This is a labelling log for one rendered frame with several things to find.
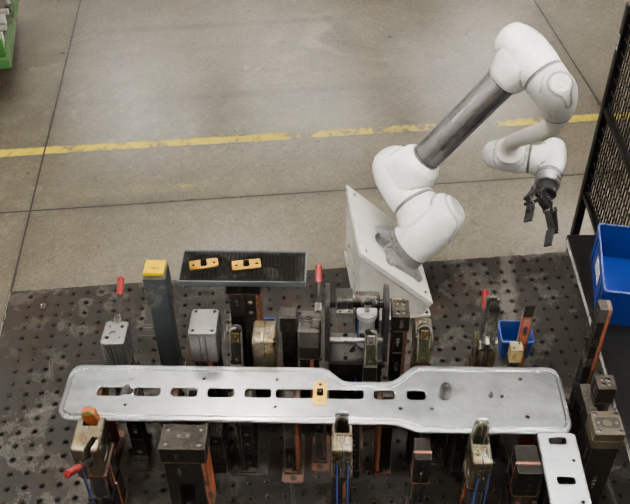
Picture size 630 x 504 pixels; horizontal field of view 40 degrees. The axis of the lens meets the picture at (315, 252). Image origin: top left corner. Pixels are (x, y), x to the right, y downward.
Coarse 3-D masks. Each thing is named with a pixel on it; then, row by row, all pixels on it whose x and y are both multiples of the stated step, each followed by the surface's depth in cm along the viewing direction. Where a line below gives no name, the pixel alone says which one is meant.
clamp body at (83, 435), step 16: (80, 432) 221; (96, 432) 221; (80, 448) 218; (96, 448) 218; (112, 448) 231; (96, 464) 221; (112, 464) 234; (96, 480) 228; (112, 480) 235; (96, 496) 233; (112, 496) 234; (128, 496) 248
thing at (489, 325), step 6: (486, 300) 234; (492, 300) 235; (498, 300) 233; (486, 306) 234; (492, 306) 231; (498, 306) 231; (486, 312) 236; (492, 312) 232; (498, 312) 235; (486, 318) 237; (492, 318) 238; (486, 324) 238; (492, 324) 239; (486, 330) 240; (492, 330) 240; (492, 336) 240; (492, 342) 241; (492, 348) 242
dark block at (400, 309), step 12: (396, 300) 247; (408, 300) 247; (396, 312) 244; (408, 312) 244; (396, 324) 244; (408, 324) 244; (396, 336) 248; (396, 348) 252; (396, 360) 255; (396, 372) 259
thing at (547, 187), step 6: (546, 180) 300; (540, 186) 299; (546, 186) 298; (552, 186) 299; (540, 192) 297; (546, 192) 299; (552, 192) 299; (552, 198) 302; (540, 204) 297; (546, 204) 298; (552, 204) 301
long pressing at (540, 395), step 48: (96, 384) 241; (144, 384) 240; (192, 384) 240; (240, 384) 240; (288, 384) 240; (336, 384) 240; (384, 384) 239; (432, 384) 239; (480, 384) 239; (528, 384) 239; (432, 432) 228; (528, 432) 228
